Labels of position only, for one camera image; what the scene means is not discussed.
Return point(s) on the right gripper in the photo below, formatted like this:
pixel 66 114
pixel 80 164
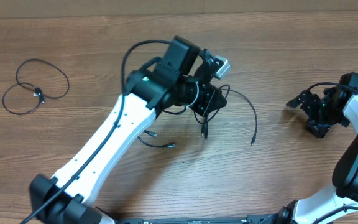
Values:
pixel 319 129

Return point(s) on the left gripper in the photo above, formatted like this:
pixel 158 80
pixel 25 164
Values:
pixel 206 105

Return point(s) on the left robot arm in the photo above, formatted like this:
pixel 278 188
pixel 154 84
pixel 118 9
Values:
pixel 182 77

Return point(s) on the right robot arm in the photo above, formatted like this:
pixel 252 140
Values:
pixel 341 197

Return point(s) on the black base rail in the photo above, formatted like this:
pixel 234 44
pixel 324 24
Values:
pixel 250 219

